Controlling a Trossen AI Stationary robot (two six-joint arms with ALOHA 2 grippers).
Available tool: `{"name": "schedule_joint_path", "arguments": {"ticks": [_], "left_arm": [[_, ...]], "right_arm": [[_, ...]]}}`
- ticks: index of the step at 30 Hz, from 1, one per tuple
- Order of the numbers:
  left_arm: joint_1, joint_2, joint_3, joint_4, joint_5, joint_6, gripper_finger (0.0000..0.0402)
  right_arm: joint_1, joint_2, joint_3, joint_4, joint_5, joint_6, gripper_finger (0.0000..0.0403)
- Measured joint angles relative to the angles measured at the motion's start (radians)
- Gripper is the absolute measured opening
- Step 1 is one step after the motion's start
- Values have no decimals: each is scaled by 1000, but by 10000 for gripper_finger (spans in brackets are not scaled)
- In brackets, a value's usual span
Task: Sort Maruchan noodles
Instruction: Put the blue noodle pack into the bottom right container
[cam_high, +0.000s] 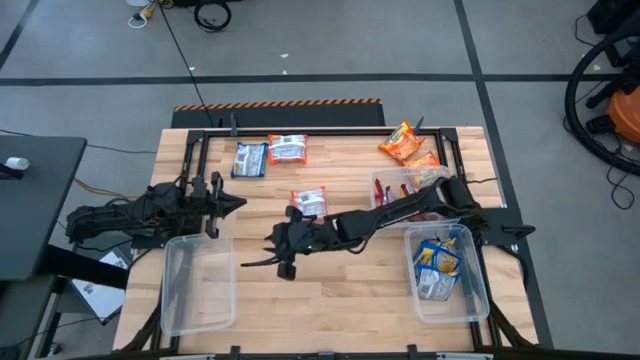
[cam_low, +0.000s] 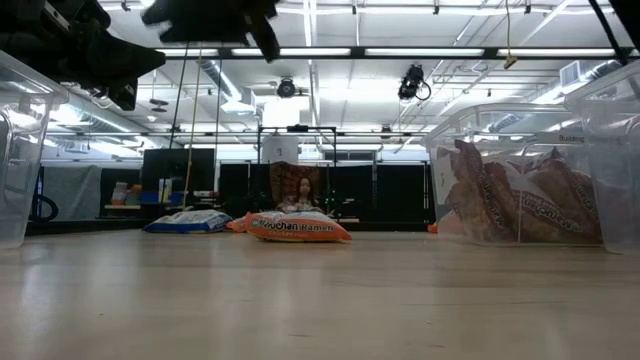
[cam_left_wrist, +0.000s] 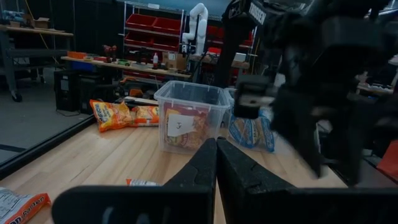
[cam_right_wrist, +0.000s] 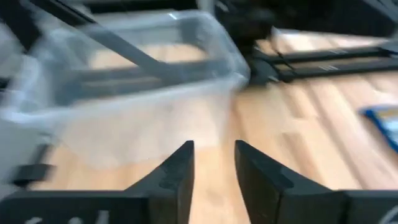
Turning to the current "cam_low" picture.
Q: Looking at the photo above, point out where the black ceiling spotlight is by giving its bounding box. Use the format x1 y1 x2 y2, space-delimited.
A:
397 63 432 102

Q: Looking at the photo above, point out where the person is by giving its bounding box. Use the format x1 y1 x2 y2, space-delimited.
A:
277 175 325 215

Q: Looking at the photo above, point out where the black hanging cable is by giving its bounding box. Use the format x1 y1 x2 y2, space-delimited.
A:
167 43 190 150

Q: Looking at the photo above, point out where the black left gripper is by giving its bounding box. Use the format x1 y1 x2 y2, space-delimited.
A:
141 0 282 65

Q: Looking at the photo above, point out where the white ceiling vent unit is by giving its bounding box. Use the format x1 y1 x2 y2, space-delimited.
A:
558 59 601 89

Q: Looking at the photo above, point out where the round black overhead camera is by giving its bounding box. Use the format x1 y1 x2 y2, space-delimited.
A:
276 77 297 99

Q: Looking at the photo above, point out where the labelled clear plastic bin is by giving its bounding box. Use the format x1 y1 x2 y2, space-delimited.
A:
422 102 609 247

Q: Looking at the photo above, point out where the blue Maruchan ramen pack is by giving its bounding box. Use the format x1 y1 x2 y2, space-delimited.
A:
143 209 234 235

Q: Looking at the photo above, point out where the white cylinder container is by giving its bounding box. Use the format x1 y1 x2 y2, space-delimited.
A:
261 135 300 165

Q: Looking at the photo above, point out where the black partition wall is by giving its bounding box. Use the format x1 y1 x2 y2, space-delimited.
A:
218 162 436 225

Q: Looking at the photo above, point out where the yellow hanging cord with hook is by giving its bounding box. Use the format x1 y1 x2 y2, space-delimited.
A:
502 0 519 70

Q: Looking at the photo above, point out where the black overhead frame beam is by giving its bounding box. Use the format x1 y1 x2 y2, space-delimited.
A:
149 45 640 61

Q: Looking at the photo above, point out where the grey tarp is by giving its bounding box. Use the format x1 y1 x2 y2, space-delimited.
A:
40 164 104 221

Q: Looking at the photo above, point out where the orange patterned cloth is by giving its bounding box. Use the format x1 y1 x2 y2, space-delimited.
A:
268 161 324 209

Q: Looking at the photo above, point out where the black panel screen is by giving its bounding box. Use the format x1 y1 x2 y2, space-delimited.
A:
141 147 217 207

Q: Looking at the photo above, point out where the white jug with orange cap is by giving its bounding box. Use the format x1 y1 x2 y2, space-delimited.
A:
110 181 129 206

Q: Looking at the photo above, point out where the silver air duct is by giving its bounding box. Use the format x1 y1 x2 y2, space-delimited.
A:
197 59 246 104

